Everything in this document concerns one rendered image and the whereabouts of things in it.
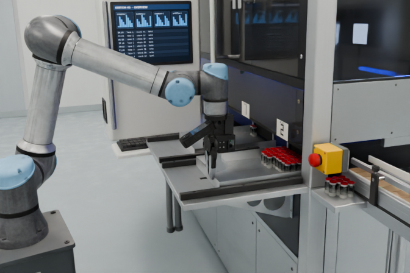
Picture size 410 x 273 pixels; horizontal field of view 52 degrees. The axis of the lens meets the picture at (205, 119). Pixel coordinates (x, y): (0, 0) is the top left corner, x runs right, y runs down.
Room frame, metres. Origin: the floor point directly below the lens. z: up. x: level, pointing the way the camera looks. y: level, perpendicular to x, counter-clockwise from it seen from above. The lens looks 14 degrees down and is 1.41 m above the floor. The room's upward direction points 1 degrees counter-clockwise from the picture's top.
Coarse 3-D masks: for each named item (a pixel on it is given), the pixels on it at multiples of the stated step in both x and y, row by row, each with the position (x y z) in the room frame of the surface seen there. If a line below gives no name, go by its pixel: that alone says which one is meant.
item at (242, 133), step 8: (240, 128) 1.86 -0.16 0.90; (248, 128) 1.87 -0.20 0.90; (240, 136) 1.80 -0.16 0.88; (248, 136) 1.79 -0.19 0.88; (256, 136) 1.79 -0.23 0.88; (200, 144) 1.69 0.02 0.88; (232, 144) 1.58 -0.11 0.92; (240, 144) 1.58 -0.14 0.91; (248, 144) 1.59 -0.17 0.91; (256, 144) 1.60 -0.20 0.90; (264, 144) 1.61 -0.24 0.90; (272, 144) 1.62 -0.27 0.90; (192, 152) 1.56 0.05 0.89; (200, 152) 1.54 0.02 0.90
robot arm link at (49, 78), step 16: (64, 16) 1.27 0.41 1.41; (80, 32) 1.30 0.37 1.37; (48, 64) 1.21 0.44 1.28; (48, 80) 1.22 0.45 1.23; (32, 96) 1.23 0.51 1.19; (48, 96) 1.23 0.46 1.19; (32, 112) 1.22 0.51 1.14; (48, 112) 1.23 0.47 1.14; (32, 128) 1.22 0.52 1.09; (48, 128) 1.24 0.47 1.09; (16, 144) 1.24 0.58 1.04; (32, 144) 1.22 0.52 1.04; (48, 144) 1.25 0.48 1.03; (48, 160) 1.24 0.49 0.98; (48, 176) 1.25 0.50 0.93
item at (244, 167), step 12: (204, 156) 1.45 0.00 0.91; (228, 156) 1.48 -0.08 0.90; (240, 156) 1.49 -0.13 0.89; (252, 156) 1.51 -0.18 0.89; (204, 168) 1.35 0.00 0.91; (228, 168) 1.40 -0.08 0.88; (240, 168) 1.40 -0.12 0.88; (252, 168) 1.40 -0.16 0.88; (264, 168) 1.39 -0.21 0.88; (216, 180) 1.23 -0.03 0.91; (228, 180) 1.21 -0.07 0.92; (240, 180) 1.22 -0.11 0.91; (252, 180) 1.23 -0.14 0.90; (264, 180) 1.24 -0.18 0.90
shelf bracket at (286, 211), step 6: (288, 198) 1.32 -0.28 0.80; (234, 204) 1.27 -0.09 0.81; (240, 204) 1.27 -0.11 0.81; (246, 204) 1.28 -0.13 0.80; (288, 204) 1.32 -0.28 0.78; (252, 210) 1.28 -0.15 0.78; (258, 210) 1.29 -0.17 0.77; (264, 210) 1.30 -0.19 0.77; (270, 210) 1.30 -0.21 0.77; (276, 210) 1.31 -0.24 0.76; (282, 210) 1.31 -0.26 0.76; (288, 210) 1.32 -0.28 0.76; (282, 216) 1.31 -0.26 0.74; (288, 216) 1.32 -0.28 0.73
